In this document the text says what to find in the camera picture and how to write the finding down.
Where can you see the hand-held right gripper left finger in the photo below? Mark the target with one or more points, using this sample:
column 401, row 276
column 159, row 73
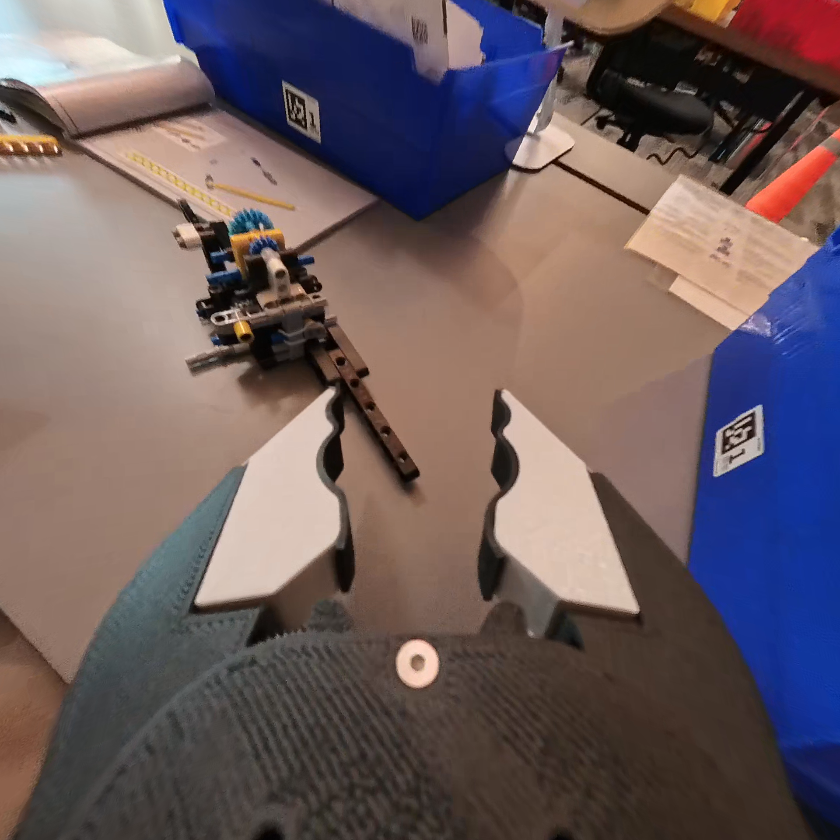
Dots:
column 282, row 525

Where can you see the yellow lego beam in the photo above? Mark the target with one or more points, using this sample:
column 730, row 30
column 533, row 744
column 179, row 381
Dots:
column 29, row 145

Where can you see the black office chair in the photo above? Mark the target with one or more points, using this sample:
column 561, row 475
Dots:
column 656, row 108

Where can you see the lego technic assembly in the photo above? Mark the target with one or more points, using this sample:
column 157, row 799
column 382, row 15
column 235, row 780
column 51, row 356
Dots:
column 275, row 295

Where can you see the beige fabric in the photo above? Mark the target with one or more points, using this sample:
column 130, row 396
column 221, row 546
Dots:
column 19, row 722

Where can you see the tan desk with black legs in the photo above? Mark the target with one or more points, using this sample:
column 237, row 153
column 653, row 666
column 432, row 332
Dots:
column 741, row 49

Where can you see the printed paper sheet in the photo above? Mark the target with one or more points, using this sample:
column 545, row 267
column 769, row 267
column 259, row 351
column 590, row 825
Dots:
column 715, row 229

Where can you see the yellow bin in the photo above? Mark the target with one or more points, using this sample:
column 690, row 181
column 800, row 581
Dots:
column 712, row 8

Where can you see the red bin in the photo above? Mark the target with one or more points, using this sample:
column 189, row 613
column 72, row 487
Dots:
column 794, row 23

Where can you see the orange traffic cone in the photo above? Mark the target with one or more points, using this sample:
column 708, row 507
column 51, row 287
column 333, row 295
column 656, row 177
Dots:
column 794, row 177

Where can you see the lego instruction booklet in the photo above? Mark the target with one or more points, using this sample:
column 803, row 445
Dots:
column 164, row 98

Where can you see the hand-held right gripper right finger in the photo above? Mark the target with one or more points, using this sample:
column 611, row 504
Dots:
column 558, row 525

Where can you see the white monitor stand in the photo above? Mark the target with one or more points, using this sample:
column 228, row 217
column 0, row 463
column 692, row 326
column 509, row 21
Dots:
column 541, row 148

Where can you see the white paper sheet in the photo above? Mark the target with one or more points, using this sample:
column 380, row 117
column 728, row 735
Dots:
column 715, row 305

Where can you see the blue plastic bin with papers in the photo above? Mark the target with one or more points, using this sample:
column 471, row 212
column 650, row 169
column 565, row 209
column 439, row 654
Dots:
column 394, row 118

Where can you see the white papers in bin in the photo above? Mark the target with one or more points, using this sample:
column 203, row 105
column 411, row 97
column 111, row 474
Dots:
column 433, row 33

